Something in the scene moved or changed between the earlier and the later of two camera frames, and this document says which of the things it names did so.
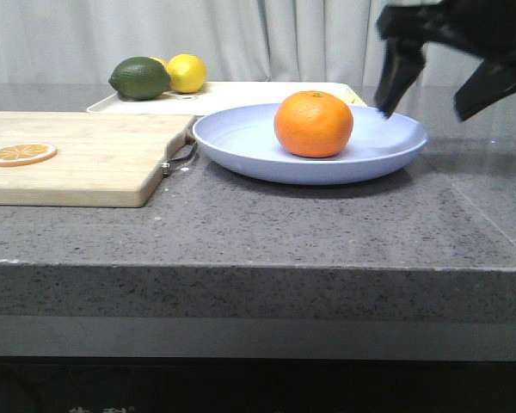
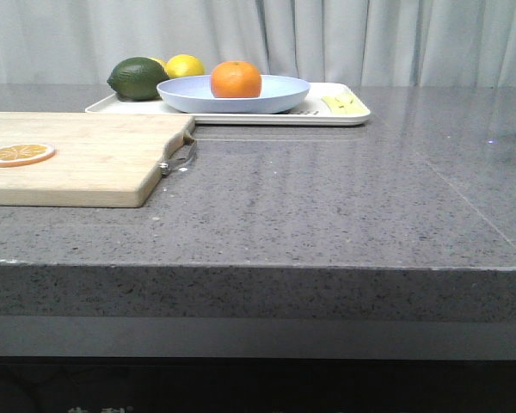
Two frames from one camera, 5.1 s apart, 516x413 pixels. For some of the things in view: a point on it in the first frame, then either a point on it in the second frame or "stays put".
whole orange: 313,124 to 236,79
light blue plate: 242,140 to 279,95
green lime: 140,78 stays put
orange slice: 20,154 stays put
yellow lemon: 187,72 stays put
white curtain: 237,40 stays put
